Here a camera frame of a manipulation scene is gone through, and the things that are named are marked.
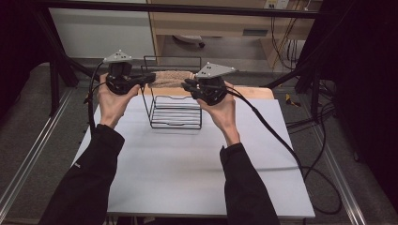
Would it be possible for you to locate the metal floor rail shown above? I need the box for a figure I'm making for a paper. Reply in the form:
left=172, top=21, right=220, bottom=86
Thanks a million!
left=323, top=149, right=368, bottom=225
left=0, top=88, right=75, bottom=218

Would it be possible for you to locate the white cabinet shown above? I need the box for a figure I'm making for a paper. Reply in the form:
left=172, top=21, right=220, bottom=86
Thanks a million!
left=48, top=7, right=157, bottom=59

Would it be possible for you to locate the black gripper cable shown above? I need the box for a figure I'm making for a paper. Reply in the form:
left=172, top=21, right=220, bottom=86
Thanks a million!
left=83, top=61, right=108, bottom=134
left=225, top=86, right=343, bottom=216

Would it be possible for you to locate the white power strip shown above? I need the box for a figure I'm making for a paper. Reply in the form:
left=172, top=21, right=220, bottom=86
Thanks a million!
left=264, top=0, right=291, bottom=10

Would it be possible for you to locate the black metal frame leg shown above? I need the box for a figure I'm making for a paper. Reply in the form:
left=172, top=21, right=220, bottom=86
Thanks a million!
left=33, top=8, right=95, bottom=117
left=265, top=60, right=324, bottom=124

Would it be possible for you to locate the bundle of black floor cables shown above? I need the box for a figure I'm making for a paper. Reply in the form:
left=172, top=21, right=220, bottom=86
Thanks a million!
left=284, top=79, right=337, bottom=132

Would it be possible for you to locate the black curtain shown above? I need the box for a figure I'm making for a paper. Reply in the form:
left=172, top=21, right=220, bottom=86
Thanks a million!
left=304, top=0, right=398, bottom=214
left=0, top=0, right=51, bottom=120

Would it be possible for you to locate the light wooden desk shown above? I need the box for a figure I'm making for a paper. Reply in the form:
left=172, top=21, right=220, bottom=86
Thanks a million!
left=146, top=0, right=324, bottom=68

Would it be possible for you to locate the yellow and black tape piece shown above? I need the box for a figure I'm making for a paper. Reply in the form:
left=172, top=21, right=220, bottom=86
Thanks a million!
left=284, top=93, right=301, bottom=108

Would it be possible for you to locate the black metal frame bar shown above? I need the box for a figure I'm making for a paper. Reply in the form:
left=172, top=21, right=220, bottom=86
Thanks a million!
left=33, top=0, right=325, bottom=20

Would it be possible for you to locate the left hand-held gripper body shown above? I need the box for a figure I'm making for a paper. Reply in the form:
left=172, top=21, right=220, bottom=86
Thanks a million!
left=102, top=50, right=143, bottom=96

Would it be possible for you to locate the person's left hand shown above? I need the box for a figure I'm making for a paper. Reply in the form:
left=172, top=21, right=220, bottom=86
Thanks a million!
left=96, top=73, right=142, bottom=129

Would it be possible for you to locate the wooden board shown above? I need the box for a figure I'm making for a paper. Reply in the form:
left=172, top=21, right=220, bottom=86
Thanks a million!
left=141, top=85, right=275, bottom=100

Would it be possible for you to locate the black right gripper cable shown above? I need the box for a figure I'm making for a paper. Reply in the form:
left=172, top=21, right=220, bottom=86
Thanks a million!
left=225, top=86, right=343, bottom=216

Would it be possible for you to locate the beige towel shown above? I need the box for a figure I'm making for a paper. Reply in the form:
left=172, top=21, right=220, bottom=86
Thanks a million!
left=149, top=70, right=195, bottom=89

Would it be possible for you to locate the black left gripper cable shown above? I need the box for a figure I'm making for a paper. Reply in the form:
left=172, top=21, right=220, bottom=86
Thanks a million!
left=83, top=61, right=108, bottom=134

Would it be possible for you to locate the office chair base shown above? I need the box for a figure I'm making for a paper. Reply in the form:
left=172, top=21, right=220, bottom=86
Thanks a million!
left=172, top=34, right=207, bottom=49

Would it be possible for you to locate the black wire rack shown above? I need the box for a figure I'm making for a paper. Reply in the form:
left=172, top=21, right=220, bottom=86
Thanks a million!
left=140, top=55, right=204, bottom=130

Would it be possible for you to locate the person's right hand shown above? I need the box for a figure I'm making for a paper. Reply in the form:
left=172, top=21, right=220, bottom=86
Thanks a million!
left=196, top=82, right=241, bottom=147

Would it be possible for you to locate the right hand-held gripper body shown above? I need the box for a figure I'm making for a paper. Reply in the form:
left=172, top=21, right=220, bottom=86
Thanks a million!
left=194, top=62, right=237, bottom=107

